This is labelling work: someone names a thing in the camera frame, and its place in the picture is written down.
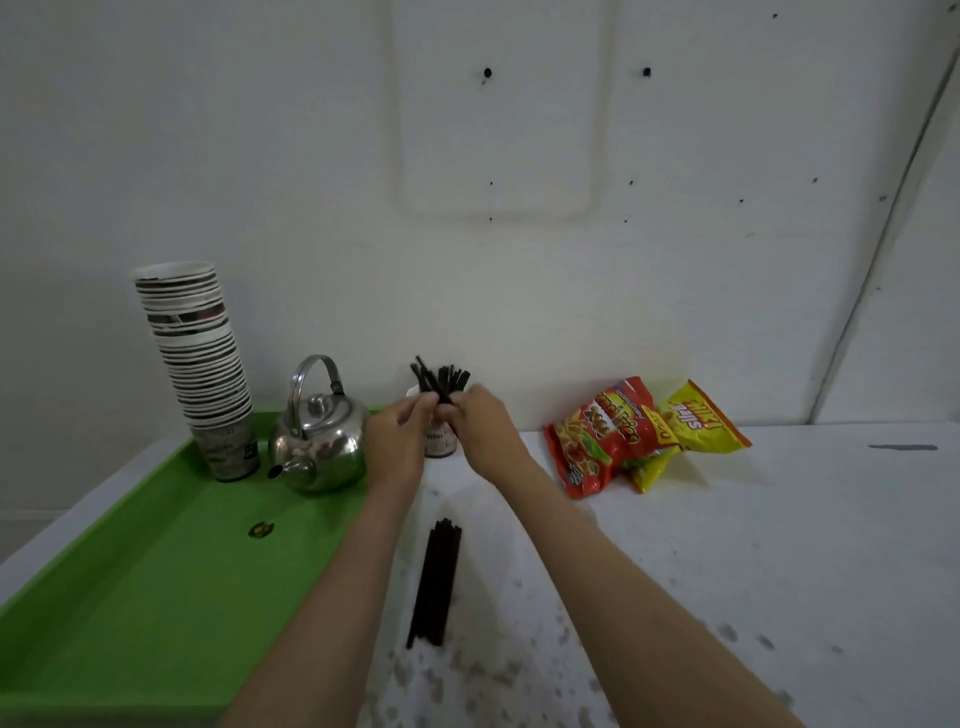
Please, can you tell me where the person's right hand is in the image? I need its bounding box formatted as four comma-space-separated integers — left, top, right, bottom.
434, 383, 534, 487

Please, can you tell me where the person's left hand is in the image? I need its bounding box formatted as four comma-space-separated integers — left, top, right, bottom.
362, 391, 440, 500

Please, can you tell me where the printed white paper cup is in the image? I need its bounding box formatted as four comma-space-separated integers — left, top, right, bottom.
405, 383, 459, 460

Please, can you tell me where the pile of black stirrer sticks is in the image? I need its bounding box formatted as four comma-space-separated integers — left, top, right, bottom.
405, 517, 463, 651

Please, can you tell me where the person's left forearm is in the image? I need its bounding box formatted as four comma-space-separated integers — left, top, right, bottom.
221, 483, 421, 728

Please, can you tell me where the person's right forearm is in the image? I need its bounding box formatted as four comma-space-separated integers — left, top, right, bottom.
494, 461, 804, 728

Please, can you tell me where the steel kettle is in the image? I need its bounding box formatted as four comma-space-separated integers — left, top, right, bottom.
266, 354, 370, 496

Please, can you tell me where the red snack bag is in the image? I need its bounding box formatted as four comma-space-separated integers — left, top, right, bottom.
542, 376, 682, 501

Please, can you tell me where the stack of printed paper cups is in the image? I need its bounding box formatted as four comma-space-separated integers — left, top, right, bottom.
133, 260, 262, 484

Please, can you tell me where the yellow snack bag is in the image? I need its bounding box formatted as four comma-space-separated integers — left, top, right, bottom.
628, 379, 753, 495

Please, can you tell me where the green plastic tray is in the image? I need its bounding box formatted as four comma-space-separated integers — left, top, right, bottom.
0, 408, 391, 710

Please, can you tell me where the white speckled table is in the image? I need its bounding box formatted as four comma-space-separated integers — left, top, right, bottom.
0, 421, 960, 728

